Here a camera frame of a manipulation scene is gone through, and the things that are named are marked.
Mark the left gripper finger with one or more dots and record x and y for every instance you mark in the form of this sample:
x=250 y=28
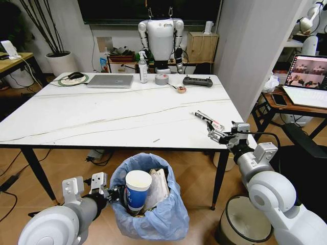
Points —
x=114 y=190
x=115 y=198

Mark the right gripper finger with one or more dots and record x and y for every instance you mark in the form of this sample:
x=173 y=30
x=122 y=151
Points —
x=213 y=132
x=221 y=141

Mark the long printed wrapper trash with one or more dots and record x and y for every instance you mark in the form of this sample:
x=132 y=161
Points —
x=204 y=117

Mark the trash bin with blue bag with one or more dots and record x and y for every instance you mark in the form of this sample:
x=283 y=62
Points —
x=158 y=217

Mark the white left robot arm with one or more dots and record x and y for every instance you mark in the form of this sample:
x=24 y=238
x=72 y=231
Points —
x=51 y=224

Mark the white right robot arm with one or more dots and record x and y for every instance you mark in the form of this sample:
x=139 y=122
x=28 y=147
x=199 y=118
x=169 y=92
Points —
x=276 y=194

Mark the white cylinder bin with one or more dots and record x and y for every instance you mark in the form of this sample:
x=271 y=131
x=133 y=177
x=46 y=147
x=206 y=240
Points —
x=224 y=160

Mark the crumpled paper trash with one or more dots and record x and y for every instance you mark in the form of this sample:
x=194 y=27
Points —
x=159 y=187

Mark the white round lidded bin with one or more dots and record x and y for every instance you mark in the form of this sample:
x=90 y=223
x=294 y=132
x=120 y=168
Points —
x=242 y=224

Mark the blue white paper cup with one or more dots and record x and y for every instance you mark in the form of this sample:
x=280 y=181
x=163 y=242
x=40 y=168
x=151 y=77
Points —
x=136 y=194

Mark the wooden desk black legs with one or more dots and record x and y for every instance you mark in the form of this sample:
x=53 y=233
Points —
x=270 y=109

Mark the black remote controller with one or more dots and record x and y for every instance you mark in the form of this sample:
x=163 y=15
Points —
x=197 y=81

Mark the black smartphone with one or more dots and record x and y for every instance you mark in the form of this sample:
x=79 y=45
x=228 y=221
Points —
x=279 y=100

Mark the black office chair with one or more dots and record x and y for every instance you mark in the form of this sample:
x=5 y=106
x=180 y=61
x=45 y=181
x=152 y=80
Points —
x=304 y=153

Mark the white plastic bag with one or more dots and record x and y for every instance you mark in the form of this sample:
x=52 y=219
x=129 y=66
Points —
x=271 y=83

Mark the grey tape roll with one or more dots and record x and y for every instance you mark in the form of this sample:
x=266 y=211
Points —
x=161 y=79

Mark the white marble table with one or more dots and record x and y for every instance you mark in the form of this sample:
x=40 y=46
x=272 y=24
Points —
x=122 y=112

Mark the wooden cabinet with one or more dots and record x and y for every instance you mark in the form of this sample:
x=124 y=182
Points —
x=201 y=47

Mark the open white laptop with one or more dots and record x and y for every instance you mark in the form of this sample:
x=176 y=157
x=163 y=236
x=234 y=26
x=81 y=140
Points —
x=306 y=86

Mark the clear spray bottle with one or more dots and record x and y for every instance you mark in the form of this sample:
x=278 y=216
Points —
x=143 y=69

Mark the white device on cabinet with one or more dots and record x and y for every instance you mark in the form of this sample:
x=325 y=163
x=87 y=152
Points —
x=208 y=27

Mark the white humanoid robot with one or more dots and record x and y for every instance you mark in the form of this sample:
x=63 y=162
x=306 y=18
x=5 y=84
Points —
x=161 y=40

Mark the closed silver laptop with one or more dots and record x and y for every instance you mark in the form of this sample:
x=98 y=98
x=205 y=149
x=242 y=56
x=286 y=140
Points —
x=111 y=81

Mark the black computer mouse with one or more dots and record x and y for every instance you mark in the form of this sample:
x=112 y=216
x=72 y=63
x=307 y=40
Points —
x=76 y=75

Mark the blue snack pack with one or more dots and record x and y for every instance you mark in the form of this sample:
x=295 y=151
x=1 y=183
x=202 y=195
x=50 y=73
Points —
x=103 y=65

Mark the white plant pot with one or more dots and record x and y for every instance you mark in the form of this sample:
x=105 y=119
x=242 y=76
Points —
x=61 y=63

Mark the white robot with lamp-like arms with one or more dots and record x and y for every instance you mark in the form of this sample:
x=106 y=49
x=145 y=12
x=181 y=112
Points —
x=310 y=23

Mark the white round bucket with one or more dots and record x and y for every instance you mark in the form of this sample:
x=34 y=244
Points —
x=19 y=77

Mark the wooden side table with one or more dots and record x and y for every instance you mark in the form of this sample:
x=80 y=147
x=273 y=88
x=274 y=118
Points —
x=15 y=63

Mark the white phone stand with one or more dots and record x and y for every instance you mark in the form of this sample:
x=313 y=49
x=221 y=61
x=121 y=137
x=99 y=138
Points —
x=10 y=51

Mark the dark bamboo plant stems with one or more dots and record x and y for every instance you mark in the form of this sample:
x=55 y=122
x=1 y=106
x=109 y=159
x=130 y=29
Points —
x=43 y=25

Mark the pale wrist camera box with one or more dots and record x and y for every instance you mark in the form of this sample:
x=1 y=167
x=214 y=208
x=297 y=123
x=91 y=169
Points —
x=98 y=181
x=240 y=128

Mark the large black wall screen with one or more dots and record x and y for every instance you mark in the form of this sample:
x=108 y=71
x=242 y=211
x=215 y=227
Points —
x=115 y=11

